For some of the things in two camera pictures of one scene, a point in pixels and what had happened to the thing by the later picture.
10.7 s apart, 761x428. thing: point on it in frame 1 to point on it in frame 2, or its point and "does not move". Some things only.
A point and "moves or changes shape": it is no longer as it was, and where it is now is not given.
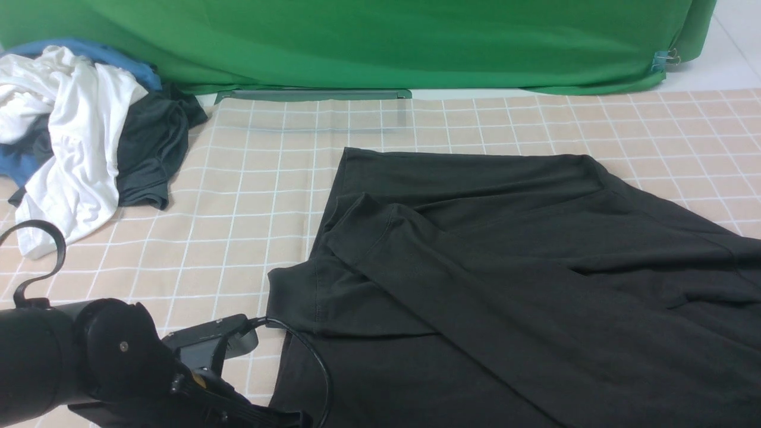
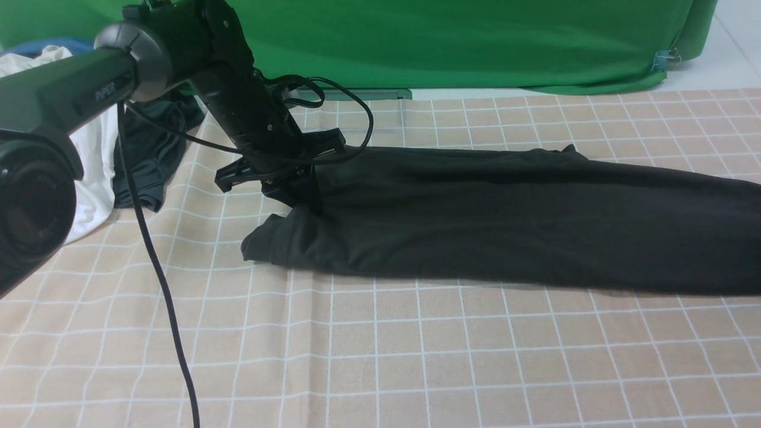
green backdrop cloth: [577, 47] does not move
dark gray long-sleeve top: [467, 289] moves or changes shape
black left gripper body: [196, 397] to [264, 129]
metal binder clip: [661, 58] does not move
